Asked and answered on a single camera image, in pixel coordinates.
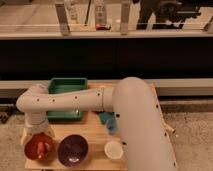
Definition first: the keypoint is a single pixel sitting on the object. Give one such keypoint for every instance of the orange pepper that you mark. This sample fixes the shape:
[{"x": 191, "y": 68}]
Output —
[{"x": 41, "y": 150}]

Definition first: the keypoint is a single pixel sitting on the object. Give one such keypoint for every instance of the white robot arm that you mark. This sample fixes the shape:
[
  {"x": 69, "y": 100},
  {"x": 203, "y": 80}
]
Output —
[{"x": 146, "y": 143}]

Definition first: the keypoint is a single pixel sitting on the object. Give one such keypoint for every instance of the purple bowl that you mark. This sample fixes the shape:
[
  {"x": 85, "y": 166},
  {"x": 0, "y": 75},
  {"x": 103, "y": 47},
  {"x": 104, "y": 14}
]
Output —
[{"x": 72, "y": 150}]

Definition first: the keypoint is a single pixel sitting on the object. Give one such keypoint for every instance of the red bowl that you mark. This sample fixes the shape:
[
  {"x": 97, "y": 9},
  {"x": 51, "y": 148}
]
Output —
[{"x": 30, "y": 149}]

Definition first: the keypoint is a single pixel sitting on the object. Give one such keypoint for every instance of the teal flat object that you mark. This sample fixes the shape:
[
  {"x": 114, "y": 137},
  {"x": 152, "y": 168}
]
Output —
[{"x": 105, "y": 116}]

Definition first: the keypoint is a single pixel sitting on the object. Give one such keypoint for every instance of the blue cup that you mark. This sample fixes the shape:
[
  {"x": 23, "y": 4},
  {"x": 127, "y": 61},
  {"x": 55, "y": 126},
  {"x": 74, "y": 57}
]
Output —
[{"x": 111, "y": 126}]

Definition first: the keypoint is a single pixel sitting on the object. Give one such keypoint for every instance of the green plastic tray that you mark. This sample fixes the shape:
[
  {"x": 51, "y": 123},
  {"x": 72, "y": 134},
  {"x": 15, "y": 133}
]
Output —
[{"x": 64, "y": 85}]

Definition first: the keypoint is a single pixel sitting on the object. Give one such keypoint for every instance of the white cup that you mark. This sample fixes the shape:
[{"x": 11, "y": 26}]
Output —
[{"x": 113, "y": 150}]

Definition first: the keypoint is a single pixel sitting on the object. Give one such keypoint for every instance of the yellow banana toy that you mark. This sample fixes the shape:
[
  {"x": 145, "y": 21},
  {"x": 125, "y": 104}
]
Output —
[{"x": 169, "y": 129}]

